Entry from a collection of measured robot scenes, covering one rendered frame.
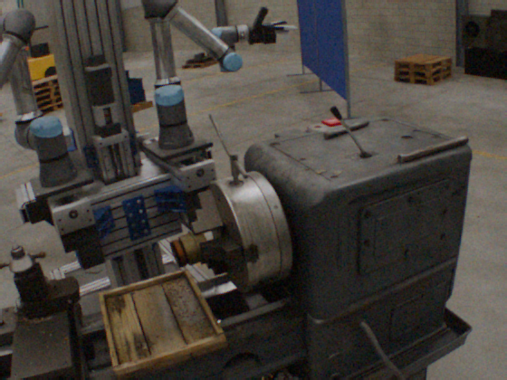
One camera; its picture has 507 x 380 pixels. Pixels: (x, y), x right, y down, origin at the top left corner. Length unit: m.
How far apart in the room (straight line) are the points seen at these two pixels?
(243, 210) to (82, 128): 0.94
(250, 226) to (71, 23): 1.09
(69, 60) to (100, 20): 0.20
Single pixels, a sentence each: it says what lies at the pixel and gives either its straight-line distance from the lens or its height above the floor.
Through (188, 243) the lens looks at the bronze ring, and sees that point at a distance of 1.14.
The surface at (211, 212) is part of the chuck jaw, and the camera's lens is 1.19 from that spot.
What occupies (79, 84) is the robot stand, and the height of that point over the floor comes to 1.47.
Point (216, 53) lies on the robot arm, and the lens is 1.71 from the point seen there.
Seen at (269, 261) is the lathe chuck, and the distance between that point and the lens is 1.09.
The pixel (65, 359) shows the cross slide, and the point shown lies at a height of 0.97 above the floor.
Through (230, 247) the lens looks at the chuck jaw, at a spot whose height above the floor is 1.12.
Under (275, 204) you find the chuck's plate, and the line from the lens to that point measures 1.09.
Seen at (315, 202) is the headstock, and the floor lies 1.22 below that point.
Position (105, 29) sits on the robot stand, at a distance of 1.79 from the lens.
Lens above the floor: 1.67
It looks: 24 degrees down
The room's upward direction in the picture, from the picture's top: 6 degrees counter-clockwise
